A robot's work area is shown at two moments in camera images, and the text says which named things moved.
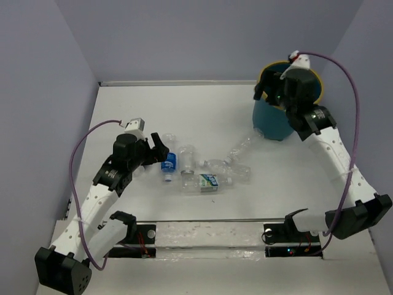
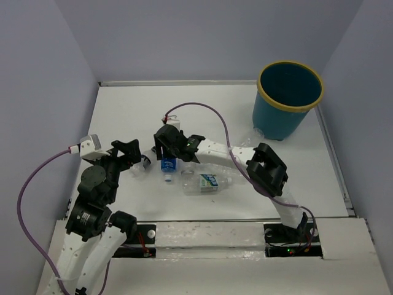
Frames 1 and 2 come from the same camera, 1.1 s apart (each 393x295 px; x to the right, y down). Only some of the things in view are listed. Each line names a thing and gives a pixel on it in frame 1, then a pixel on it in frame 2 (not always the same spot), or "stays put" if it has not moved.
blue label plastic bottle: x=169 y=166 stays put
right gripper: x=271 y=77 -> x=159 y=149
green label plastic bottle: x=207 y=182 stays put
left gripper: x=160 y=149 -> x=132 y=155
